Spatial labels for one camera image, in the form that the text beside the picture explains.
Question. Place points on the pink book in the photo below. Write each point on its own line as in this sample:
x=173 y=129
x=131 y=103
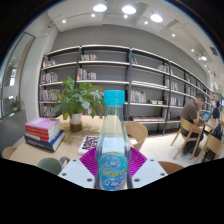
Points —
x=41 y=122

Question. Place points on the dark blue book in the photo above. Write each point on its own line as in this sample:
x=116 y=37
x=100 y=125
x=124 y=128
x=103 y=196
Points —
x=45 y=144

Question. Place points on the grey shelf unit with books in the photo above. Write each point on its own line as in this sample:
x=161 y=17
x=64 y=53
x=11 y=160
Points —
x=146 y=70

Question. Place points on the person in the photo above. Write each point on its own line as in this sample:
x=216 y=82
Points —
x=216 y=111
x=190 y=113

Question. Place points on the white magazine with dark print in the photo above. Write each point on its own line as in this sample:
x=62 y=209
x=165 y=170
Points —
x=88 y=144

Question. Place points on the group of ceiling lights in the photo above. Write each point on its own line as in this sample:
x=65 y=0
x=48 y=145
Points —
x=128 y=9

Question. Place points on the grey patterned mug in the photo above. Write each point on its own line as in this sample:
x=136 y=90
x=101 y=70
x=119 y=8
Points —
x=50 y=165

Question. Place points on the black backpack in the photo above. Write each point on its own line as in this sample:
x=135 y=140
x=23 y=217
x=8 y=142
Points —
x=211 y=148

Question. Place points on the small green window plant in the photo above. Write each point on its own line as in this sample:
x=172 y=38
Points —
x=16 y=104

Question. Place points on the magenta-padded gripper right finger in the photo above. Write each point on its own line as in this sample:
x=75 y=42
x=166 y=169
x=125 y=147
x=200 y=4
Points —
x=148 y=173

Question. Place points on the open laptop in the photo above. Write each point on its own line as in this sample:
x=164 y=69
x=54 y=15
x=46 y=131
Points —
x=206 y=116

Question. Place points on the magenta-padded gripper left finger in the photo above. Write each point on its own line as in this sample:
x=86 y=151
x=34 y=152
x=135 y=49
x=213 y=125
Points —
x=78 y=173

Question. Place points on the clear bottle with cyan cap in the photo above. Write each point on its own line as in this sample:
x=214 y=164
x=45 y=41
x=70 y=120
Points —
x=113 y=150

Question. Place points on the group of wooden chairs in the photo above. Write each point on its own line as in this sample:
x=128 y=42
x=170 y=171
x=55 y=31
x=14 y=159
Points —
x=191 y=131

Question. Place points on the green potted plant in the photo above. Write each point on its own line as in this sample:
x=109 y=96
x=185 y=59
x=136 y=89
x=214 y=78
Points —
x=78 y=98

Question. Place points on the light wooden chair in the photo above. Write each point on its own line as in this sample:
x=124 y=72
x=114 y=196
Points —
x=138 y=131
x=170 y=166
x=8 y=153

